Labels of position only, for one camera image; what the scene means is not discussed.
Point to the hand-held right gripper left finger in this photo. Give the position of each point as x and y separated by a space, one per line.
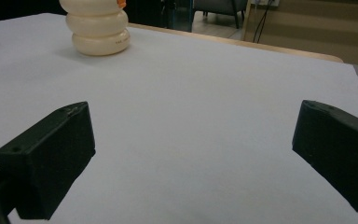
49 155

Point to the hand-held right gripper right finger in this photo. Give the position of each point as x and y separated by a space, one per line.
338 149

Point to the cream ribbed utensil holder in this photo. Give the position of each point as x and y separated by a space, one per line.
98 29

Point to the white table sheet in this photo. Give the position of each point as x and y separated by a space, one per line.
192 109

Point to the small orange object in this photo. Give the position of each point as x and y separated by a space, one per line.
121 3

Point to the grey armchair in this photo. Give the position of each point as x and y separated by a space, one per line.
220 6

